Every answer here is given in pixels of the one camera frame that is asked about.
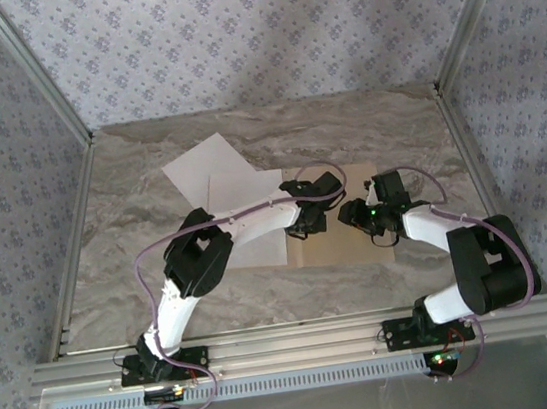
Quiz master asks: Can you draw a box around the brown cardboard folder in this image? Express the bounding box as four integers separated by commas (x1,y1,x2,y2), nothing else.
272,157,399,278

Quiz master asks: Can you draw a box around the small circuit board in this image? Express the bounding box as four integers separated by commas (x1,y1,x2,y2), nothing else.
426,348,465,368
144,385,187,405

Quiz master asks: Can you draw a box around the aluminium table side rail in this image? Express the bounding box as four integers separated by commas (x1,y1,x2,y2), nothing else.
18,136,124,364
431,71,547,342

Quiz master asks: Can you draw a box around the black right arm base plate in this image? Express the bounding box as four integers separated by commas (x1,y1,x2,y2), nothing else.
382,308,477,353

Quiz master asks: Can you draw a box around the aluminium mounting rail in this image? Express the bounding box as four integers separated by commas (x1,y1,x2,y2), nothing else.
25,287,547,405

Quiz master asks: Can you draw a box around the grey slotted cable duct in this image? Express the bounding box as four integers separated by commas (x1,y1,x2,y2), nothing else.
50,353,431,409

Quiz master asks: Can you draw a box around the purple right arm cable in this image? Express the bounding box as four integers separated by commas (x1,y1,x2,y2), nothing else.
392,151,547,388

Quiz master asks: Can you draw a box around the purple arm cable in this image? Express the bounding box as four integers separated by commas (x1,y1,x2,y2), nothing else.
392,151,547,388
122,157,378,409

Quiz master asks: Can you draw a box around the aluminium frame post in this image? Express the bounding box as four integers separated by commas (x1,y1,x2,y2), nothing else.
0,0,96,159
421,0,539,99

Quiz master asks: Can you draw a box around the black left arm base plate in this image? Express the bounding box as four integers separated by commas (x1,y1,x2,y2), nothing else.
117,343,212,388

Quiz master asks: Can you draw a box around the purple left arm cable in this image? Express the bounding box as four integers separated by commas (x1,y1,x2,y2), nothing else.
122,157,378,409

